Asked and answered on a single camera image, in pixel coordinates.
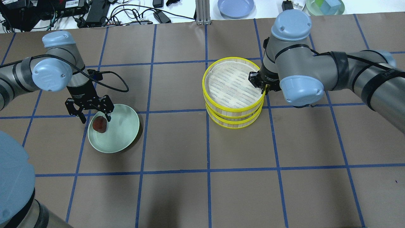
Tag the blue plate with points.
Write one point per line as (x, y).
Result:
(235, 9)

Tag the yellow steamer with cloth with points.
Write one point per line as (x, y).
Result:
(234, 123)

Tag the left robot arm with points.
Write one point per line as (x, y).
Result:
(60, 67)

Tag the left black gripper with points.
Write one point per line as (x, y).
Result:
(83, 92)

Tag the yellow steamer basket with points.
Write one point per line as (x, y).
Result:
(227, 90)

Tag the brown bun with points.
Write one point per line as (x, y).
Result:
(99, 124)

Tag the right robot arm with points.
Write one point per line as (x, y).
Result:
(303, 75)

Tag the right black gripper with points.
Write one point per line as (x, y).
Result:
(265, 80)

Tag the green bowl with blocks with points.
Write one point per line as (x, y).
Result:
(325, 7)

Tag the light green plate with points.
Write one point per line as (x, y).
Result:
(120, 132)

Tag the black power brick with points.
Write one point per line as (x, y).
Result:
(287, 8)

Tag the aluminium frame post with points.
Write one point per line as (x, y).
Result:
(203, 16)

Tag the black power adapter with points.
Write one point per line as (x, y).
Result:
(161, 17)

